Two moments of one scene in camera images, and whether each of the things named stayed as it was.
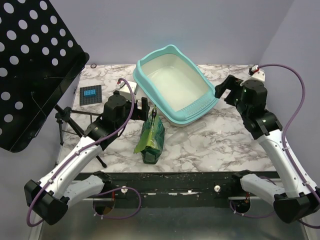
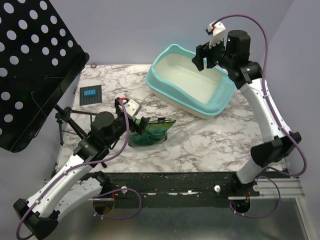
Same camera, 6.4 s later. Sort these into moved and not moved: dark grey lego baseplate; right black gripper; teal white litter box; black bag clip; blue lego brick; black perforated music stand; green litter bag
Moved: green litter bag; right black gripper; teal white litter box; black bag clip
Not moved: blue lego brick; dark grey lego baseplate; black perforated music stand
